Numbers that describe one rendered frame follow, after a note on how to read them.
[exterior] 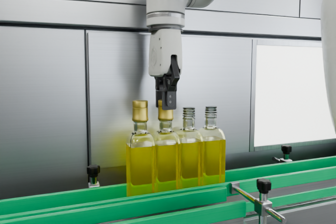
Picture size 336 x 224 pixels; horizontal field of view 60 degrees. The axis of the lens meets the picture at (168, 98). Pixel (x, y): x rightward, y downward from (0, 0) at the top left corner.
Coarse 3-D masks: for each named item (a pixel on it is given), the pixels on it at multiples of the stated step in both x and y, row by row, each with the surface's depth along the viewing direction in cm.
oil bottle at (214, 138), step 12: (204, 132) 68; (216, 132) 68; (204, 144) 67; (216, 144) 68; (204, 156) 68; (216, 156) 68; (204, 168) 68; (216, 168) 68; (204, 180) 68; (216, 180) 69
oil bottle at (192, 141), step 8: (184, 128) 67; (184, 136) 65; (192, 136) 66; (200, 136) 66; (184, 144) 65; (192, 144) 66; (200, 144) 66; (184, 152) 65; (192, 152) 66; (200, 152) 67; (184, 160) 65; (192, 160) 66; (200, 160) 67; (184, 168) 66; (192, 168) 66; (200, 168) 67; (184, 176) 66; (192, 176) 66; (200, 176) 67; (184, 184) 66; (192, 184) 67; (200, 184) 67
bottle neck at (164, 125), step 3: (159, 120) 65; (162, 120) 64; (165, 120) 64; (168, 120) 64; (171, 120) 65; (159, 123) 65; (162, 123) 64; (165, 123) 64; (168, 123) 64; (171, 123) 65; (159, 126) 65; (162, 126) 64; (165, 126) 64; (168, 126) 64; (171, 126) 65; (159, 129) 65; (162, 129) 64; (165, 129) 64; (168, 129) 64; (171, 129) 65
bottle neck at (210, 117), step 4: (208, 108) 68; (212, 108) 68; (216, 108) 69; (208, 112) 68; (212, 112) 68; (216, 112) 69; (204, 116) 70; (208, 116) 69; (212, 116) 68; (216, 116) 69; (208, 120) 69; (212, 120) 68; (216, 120) 69; (208, 124) 69; (212, 124) 69; (216, 124) 70
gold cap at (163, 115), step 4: (160, 100) 64; (160, 104) 64; (160, 108) 64; (160, 112) 64; (164, 112) 64; (168, 112) 64; (172, 112) 65; (160, 116) 64; (164, 116) 64; (168, 116) 64; (172, 116) 65
